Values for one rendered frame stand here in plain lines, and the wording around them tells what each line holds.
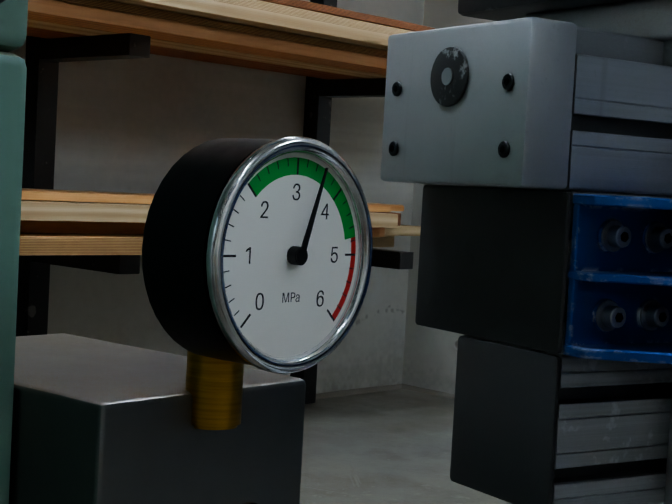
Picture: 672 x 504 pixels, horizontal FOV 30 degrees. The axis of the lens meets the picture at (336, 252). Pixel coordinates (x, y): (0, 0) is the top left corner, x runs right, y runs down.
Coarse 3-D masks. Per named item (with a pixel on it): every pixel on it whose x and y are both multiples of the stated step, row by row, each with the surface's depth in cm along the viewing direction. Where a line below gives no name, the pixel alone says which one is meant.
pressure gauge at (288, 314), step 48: (240, 144) 33; (288, 144) 32; (192, 192) 32; (240, 192) 31; (288, 192) 33; (336, 192) 34; (144, 240) 32; (192, 240) 31; (240, 240) 32; (288, 240) 33; (336, 240) 34; (192, 288) 31; (240, 288) 32; (288, 288) 33; (336, 288) 35; (192, 336) 33; (240, 336) 32; (288, 336) 33; (336, 336) 34; (192, 384) 35; (240, 384) 35
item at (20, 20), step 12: (12, 0) 33; (24, 0) 34; (0, 12) 33; (12, 12) 33; (24, 12) 34; (0, 24) 33; (12, 24) 33; (24, 24) 34; (0, 36) 33; (12, 36) 33; (24, 36) 34; (0, 48) 34; (12, 48) 34
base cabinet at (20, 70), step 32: (0, 64) 33; (0, 96) 33; (0, 128) 33; (0, 160) 33; (0, 192) 33; (0, 224) 34; (0, 256) 34; (0, 288) 34; (0, 320) 34; (0, 352) 34; (0, 384) 34; (0, 416) 34; (0, 448) 34; (0, 480) 34
